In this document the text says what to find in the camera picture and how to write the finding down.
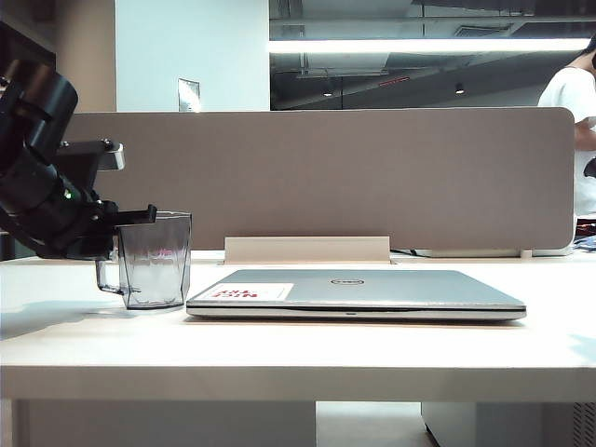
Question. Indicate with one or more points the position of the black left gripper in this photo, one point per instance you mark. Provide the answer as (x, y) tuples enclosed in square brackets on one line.
[(74, 230)]

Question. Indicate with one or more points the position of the transparent grey plastic mug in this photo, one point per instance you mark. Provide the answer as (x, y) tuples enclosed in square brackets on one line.
[(158, 279)]

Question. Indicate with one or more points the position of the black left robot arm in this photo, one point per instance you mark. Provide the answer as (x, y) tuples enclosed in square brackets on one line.
[(42, 102)]

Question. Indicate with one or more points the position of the white red laptop sticker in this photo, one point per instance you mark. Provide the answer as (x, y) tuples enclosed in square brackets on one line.
[(279, 291)]

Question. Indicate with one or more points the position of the silver closed laptop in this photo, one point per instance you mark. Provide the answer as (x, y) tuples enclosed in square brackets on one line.
[(419, 293)]

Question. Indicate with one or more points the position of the brown fabric desk divider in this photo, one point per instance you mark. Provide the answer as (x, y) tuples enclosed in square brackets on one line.
[(326, 177)]

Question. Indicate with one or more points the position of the beige desk support panel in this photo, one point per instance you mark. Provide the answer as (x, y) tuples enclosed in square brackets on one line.
[(163, 423)]

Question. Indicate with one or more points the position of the red ceiling sign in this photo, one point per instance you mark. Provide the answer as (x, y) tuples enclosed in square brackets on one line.
[(395, 82)]

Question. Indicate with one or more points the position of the white flat device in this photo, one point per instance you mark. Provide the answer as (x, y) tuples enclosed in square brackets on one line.
[(465, 253)]

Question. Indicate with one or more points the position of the person in white t-shirt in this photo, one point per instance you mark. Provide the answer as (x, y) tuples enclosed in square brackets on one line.
[(565, 93)]

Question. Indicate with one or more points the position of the blue cloth pile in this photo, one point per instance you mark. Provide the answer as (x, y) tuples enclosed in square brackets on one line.
[(587, 242)]

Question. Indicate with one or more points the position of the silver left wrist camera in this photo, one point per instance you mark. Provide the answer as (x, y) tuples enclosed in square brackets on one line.
[(112, 156)]

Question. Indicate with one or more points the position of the small wall poster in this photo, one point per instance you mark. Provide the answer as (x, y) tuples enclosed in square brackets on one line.
[(188, 95)]

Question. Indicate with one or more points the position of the beige divider bracket foot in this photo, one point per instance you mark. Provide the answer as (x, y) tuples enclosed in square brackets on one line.
[(526, 254)]

